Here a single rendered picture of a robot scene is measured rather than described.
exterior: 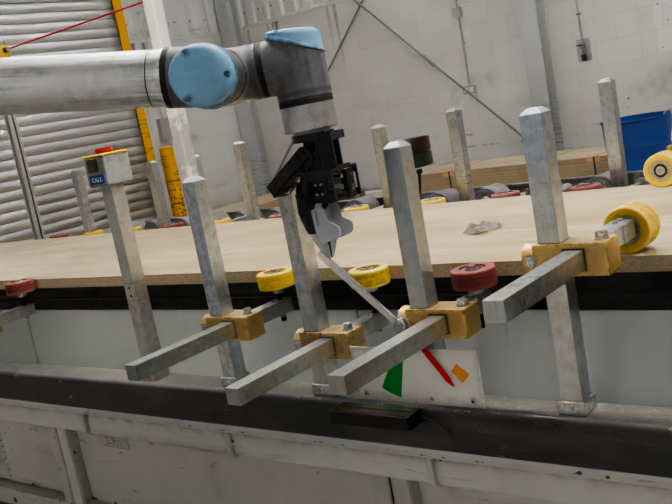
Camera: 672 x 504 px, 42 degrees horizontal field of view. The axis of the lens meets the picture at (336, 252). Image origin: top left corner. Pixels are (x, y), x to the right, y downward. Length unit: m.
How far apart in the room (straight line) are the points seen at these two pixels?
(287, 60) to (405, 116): 8.90
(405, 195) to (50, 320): 1.51
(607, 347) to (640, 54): 7.40
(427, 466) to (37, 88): 0.92
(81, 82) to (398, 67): 9.02
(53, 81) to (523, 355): 0.95
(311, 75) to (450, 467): 0.72
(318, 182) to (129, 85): 0.34
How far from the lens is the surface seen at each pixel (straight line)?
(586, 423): 1.38
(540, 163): 1.31
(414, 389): 1.53
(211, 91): 1.28
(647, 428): 1.35
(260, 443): 1.88
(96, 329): 2.53
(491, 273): 1.52
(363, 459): 1.71
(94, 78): 1.34
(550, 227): 1.32
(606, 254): 1.29
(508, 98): 9.53
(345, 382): 1.23
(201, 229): 1.76
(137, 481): 2.70
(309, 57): 1.40
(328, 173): 1.39
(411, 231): 1.44
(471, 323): 1.44
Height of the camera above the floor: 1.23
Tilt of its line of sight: 9 degrees down
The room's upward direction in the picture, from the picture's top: 11 degrees counter-clockwise
